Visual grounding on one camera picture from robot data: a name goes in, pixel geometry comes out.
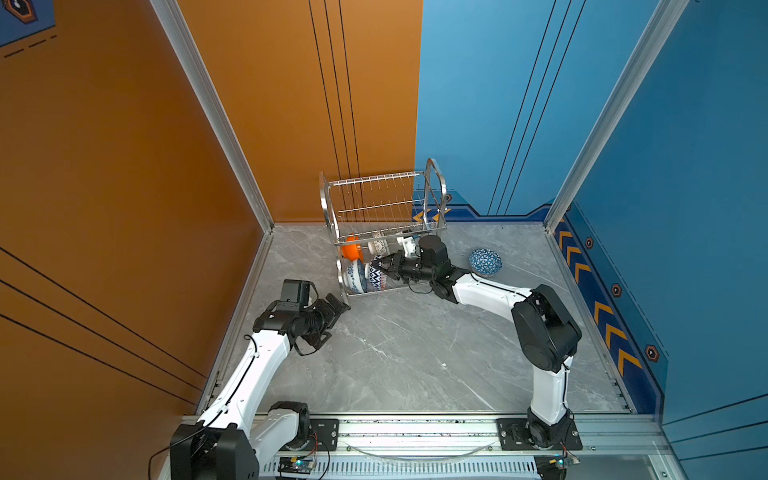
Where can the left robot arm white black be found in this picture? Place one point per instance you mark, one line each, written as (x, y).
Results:
(224, 442)

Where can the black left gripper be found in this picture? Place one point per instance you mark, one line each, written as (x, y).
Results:
(316, 338)

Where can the blue white floral bowl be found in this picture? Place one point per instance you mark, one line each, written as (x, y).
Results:
(355, 278)

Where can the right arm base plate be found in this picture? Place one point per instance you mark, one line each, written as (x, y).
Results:
(519, 434)

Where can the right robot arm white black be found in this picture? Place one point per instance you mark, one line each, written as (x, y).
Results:
(547, 333)

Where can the aluminium front rail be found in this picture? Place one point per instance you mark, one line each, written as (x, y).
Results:
(466, 446)

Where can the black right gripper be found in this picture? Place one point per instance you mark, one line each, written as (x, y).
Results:
(396, 268)

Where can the small right circuit board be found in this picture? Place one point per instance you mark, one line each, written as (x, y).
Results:
(564, 462)

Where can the orange plastic bowl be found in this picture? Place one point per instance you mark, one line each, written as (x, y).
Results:
(351, 249)

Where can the green circuit board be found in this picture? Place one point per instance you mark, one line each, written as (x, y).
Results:
(295, 467)

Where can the white brown patterned bowl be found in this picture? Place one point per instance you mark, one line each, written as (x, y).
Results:
(379, 247)

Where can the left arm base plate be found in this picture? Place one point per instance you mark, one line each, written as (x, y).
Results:
(324, 431)

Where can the dark blue patterned bowl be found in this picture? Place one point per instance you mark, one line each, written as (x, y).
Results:
(485, 262)

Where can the steel two-tier dish rack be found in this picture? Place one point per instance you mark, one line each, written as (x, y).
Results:
(383, 205)

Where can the red patterned ceramic bowl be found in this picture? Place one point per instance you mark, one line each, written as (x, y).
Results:
(376, 281)

